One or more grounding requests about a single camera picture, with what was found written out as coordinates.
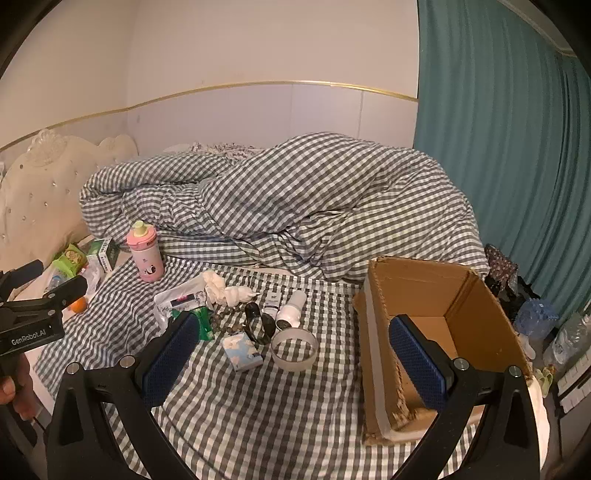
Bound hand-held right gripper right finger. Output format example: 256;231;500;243
388;315;542;480

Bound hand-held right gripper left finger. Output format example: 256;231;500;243
46;311;204;480

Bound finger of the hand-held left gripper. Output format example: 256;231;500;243
0;260;44;301
7;276;88;319

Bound green foil packet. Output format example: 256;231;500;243
171;307;213;341

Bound white plastic packet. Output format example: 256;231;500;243
154;281;208;328

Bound brown bead bracelet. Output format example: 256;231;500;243
210;309;252;337

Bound light blue tissue pack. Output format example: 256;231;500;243
221;333;263;372

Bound cardboard box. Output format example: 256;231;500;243
353;256;534;446

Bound white tissue wad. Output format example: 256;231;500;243
202;270;230;306

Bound black sunglasses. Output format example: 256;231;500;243
244;301;278;344

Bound clear tape roll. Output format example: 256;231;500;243
270;329;319;371

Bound white roll-on bottle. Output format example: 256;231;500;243
276;290;308;330

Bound person's left hand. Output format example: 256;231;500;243
0;367;40;421

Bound crumpled clear plastic bag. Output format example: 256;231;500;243
78;262;108;296

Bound green snack packet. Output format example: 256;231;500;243
52;244;88;278

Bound green and white box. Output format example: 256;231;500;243
88;237;120;273

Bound pink drinking bottle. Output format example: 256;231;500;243
127;220;164;283

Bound grey checked bed sheet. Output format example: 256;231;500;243
34;256;490;480

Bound cream tufted headboard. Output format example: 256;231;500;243
0;129;139;273

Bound blue plastic bag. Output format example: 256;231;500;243
514;299;559;342

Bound dark floral cloth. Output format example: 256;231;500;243
484;244;525;303

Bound green slippers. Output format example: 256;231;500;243
534;364;560;394

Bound clear plastic bottle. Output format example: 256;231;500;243
544;313;591;370

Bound grey checked duvet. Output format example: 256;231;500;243
78;131;490;284

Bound patterned pillow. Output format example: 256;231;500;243
164;141;265;156

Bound teal curtain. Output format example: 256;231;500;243
413;0;591;319

